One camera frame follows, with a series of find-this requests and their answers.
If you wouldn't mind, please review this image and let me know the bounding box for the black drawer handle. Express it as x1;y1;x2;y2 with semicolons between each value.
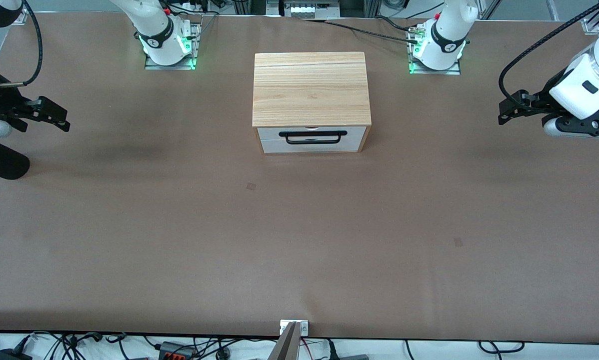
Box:
278;130;348;146

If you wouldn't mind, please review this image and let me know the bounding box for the light wooden drawer cabinet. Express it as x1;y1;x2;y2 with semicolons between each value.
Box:
252;51;373;154

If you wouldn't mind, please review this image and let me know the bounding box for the grey electrical terminal unit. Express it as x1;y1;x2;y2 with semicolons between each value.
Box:
283;0;342;21

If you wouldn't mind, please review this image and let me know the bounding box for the black orange power adapter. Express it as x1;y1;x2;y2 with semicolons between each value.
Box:
158;341;197;360

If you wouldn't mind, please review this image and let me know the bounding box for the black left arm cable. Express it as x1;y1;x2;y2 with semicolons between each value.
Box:
498;0;599;102

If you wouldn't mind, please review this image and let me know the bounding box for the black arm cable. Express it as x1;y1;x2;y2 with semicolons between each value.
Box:
498;0;599;102
0;0;44;88

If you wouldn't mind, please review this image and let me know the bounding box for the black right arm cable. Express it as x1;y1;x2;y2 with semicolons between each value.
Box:
0;0;44;88

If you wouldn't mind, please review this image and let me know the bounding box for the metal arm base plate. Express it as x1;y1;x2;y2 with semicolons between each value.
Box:
144;22;202;71
408;25;463;76

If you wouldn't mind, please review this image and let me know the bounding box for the black cable across table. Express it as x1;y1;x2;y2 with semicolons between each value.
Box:
302;18;423;46

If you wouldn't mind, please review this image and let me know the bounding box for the aluminium frame cage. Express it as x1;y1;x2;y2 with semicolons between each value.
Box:
179;0;510;21

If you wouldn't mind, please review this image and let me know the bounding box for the black looped floor cable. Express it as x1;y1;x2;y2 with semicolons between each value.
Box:
476;339;526;354

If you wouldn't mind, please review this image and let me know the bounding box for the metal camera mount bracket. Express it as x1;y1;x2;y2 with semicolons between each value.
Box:
279;319;310;337

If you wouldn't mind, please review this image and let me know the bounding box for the grey camera mount pole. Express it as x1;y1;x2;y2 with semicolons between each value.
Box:
266;321;302;360

